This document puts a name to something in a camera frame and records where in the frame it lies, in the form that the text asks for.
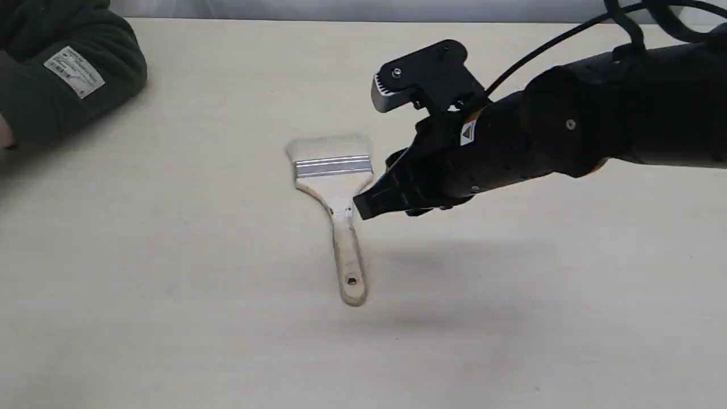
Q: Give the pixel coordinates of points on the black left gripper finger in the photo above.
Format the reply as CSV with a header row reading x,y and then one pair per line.
x,y
393,192

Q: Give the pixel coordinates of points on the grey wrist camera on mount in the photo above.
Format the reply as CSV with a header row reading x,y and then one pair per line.
x,y
434,78

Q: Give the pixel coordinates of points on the forearm in dark green sleeve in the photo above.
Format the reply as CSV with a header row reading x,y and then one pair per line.
x,y
65,64

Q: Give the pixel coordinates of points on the wide wooden paint brush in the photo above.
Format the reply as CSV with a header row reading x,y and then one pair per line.
x,y
333,170

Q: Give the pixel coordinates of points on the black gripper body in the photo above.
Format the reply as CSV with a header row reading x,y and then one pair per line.
x,y
455,157

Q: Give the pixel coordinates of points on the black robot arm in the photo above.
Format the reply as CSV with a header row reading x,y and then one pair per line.
x,y
661,107

